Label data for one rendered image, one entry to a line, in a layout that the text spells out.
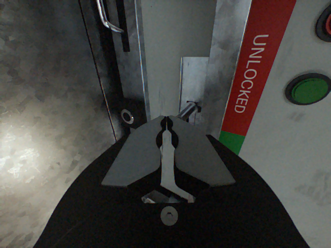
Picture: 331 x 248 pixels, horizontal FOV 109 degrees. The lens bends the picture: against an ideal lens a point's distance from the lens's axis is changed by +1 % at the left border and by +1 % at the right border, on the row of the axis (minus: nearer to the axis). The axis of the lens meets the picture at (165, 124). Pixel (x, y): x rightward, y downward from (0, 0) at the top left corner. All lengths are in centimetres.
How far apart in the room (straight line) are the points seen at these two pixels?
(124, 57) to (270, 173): 31
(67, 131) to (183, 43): 23
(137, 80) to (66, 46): 11
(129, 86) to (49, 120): 14
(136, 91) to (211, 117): 15
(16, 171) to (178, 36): 29
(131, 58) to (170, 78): 8
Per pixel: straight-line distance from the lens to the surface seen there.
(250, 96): 19
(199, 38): 20
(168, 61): 21
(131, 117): 25
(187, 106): 20
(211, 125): 17
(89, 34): 27
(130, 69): 25
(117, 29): 24
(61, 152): 27
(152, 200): 46
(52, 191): 30
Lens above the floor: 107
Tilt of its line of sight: 26 degrees down
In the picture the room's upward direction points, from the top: 105 degrees clockwise
